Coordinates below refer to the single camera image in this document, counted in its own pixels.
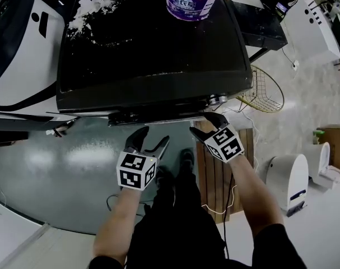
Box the green spray bottle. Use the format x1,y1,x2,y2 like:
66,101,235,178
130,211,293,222
312,129,327,145

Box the person's shoe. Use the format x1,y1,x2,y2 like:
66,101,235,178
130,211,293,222
179,149,195,173
155,165,175,190

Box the white toilet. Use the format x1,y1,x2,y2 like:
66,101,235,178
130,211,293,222
266,153,310,217
302,141,340,190

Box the purple plastic bucket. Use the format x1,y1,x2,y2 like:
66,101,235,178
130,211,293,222
164,0,229,22

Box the white cable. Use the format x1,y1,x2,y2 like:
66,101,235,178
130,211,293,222
202,105,262,215

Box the person's right forearm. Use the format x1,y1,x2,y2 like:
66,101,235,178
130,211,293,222
228,152,285,238

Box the person's left forearm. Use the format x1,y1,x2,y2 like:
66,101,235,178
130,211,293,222
92,188,144,259

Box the person's black shirt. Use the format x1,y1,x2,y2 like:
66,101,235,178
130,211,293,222
88,222,309,269

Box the white grey tall appliance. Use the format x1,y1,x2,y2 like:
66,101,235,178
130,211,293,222
0,0,81,145

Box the black table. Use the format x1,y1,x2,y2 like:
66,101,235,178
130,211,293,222
231,0,288,63

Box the person's left shoe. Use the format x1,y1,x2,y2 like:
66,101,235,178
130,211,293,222
155,165,175,190

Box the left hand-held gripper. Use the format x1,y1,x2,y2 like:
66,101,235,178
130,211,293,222
116,126,170,192

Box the closed brown cardboard box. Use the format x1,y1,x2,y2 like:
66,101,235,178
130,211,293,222
316,124,340,172

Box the gold wire chair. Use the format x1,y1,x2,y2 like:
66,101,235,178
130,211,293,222
236,64,285,114

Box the person's right shoe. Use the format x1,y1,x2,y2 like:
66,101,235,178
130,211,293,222
179,149,195,173

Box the white rectangular bathtub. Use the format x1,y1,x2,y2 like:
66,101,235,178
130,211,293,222
280,0,340,64

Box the wooden slat platform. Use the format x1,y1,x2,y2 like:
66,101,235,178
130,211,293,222
194,120,256,222

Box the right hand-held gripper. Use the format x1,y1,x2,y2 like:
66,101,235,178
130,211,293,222
189,112,245,164

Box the person's black trousers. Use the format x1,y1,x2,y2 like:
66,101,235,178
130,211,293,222
126,164,228,269

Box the white powder spill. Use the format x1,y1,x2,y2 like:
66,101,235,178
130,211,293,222
68,0,120,36

